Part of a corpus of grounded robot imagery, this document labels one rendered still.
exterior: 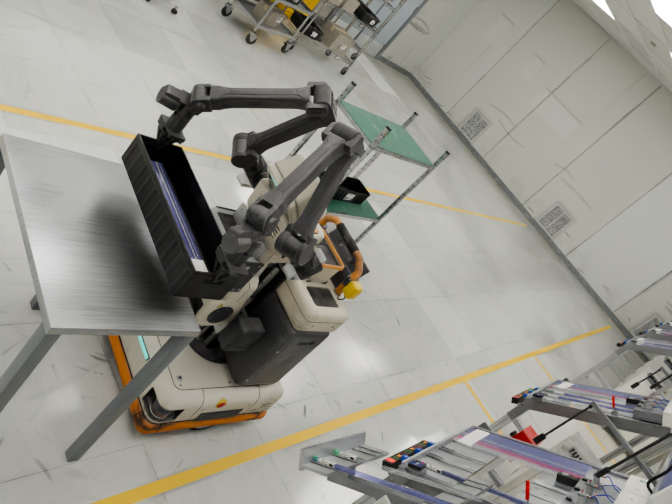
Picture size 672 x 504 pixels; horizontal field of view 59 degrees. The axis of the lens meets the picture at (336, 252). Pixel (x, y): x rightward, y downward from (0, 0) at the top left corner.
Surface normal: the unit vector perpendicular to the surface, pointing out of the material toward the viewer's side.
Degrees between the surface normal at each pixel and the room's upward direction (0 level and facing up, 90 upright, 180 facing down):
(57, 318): 0
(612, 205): 90
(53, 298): 0
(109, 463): 0
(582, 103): 90
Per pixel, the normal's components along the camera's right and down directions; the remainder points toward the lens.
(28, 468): 0.65, -0.63
